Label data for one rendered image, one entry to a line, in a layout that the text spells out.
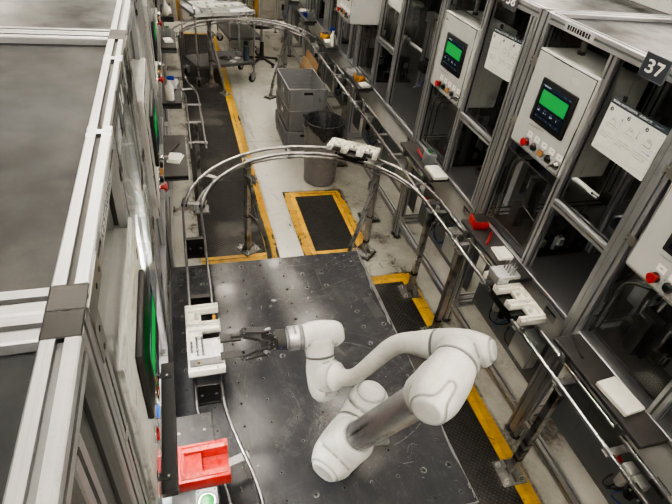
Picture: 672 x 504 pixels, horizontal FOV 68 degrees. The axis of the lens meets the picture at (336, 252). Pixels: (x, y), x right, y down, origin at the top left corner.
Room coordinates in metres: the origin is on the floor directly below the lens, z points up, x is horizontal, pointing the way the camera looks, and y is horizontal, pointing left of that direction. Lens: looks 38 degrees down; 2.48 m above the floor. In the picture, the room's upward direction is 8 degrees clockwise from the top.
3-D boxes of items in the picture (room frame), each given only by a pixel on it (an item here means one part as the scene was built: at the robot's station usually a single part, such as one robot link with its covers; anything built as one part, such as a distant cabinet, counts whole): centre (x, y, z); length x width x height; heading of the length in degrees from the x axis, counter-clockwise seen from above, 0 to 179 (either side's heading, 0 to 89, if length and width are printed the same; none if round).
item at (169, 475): (0.67, 0.35, 1.37); 0.36 x 0.04 x 0.04; 20
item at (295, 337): (1.20, 0.11, 1.12); 0.09 x 0.06 x 0.09; 20
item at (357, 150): (3.26, -0.03, 0.84); 0.37 x 0.14 x 0.10; 78
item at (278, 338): (1.18, 0.18, 1.12); 0.09 x 0.07 x 0.08; 110
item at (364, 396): (1.15, -0.20, 0.85); 0.18 x 0.16 x 0.22; 153
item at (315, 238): (3.55, 0.13, 0.01); 1.00 x 0.55 x 0.01; 20
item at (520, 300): (1.90, -0.91, 0.84); 0.37 x 0.14 x 0.10; 20
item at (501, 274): (2.01, -0.87, 0.92); 0.13 x 0.10 x 0.09; 110
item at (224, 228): (5.60, 1.70, 0.01); 5.85 x 0.59 x 0.01; 20
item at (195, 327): (1.37, 0.50, 0.84); 0.36 x 0.14 x 0.10; 20
